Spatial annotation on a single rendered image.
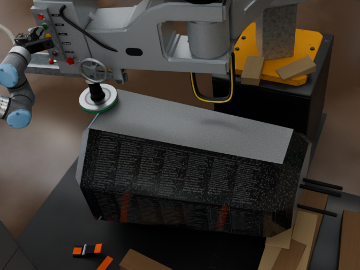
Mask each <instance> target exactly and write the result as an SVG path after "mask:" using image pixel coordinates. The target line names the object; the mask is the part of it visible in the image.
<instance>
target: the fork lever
mask: <svg viewBox="0 0 360 270"><path fill-rule="evenodd" d="M31 57H32V59H31V61H30V63H29V64H28V66H27V68H26V69H25V71H24V73H32V74H45V75H52V76H65V77H78V78H84V77H83V76H82V75H81V74H65V73H61V71H60V69H59V67H58V64H57V63H54V64H50V63H49V62H48V61H49V59H50V56H49V54H48V53H43V52H37V53H34V54H31ZM122 72H123V76H124V80H125V81H128V75H127V73H125V72H126V69H122ZM88 76H89V77H91V78H93V79H95V78H94V76H92V75H88ZM104 76H105V72H104V71H98V73H97V77H98V79H102V78H104ZM107 80H114V76H113V72H111V71H109V76H108V79H107ZM115 81H116V83H117V84H121V83H122V81H121V80H120V79H116V80H115Z"/></svg>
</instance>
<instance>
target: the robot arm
mask: <svg viewBox="0 0 360 270"><path fill-rule="evenodd" d="M28 31H29V32H30V34H23V33H18V34H17V36H18V35H21V36H20V37H17V36H16V37H15V38H14V41H15V44H14V45H13V47H12V48H11V49H10V51H9V53H8V55H7V56H6V57H5V59H4V61H2V63H1V64H0V84H1V85H2V86H4V87H6V88H7V90H8V91H9V93H10V97H5V96H2V95H0V118H1V119H4V120H6V121H7V123H8V125H9V126H11V127H12V128H16V129H21V128H24V127H26V126H27V125H28V124H29V123H30V122H31V118H32V106H33V105H34V103H35V100H36V99H35V94H34V92H33V91H32V89H31V87H30V84H29V82H28V80H27V78H26V76H25V74H24V71H25V69H26V68H27V66H28V64H29V63H30V61H31V59H32V57H31V54H34V53H38V52H41V51H44V50H47V49H51V48H53V47H54V43H53V41H52V38H51V37H46V38H44V27H43V26H38V27H34V28H29V29H28ZM16 40H18V42H17V41H16Z"/></svg>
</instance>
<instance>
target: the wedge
mask: <svg viewBox="0 0 360 270"><path fill-rule="evenodd" d="M315 71H316V64H315V63H314V61H313V60H312V59H311V58H310V57H309V56H305V57H303V58H301V59H299V60H297V61H294V62H292V63H290V64H288V65H285V66H283V67H281V68H279V69H277V70H276V72H277V74H278V75H279V76H280V78H281V79H282V81H285V80H289V79H292V78H296V77H300V76H303V75H306V74H309V73H313V72H315Z"/></svg>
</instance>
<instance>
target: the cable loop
mask: <svg viewBox="0 0 360 270"><path fill-rule="evenodd" d="M189 74H190V81H191V87H192V90H193V93H194V95H195V97H196V98H198V99H199V100H201V101H204V102H209V103H227V102H229V101H231V100H232V99H233V98H234V96H235V90H236V76H235V54H234V52H232V53H231V65H230V69H229V80H230V89H229V95H228V96H226V97H209V96H204V95H202V94H200V92H199V90H198V87H197V82H196V74H195V73H194V72H189Z"/></svg>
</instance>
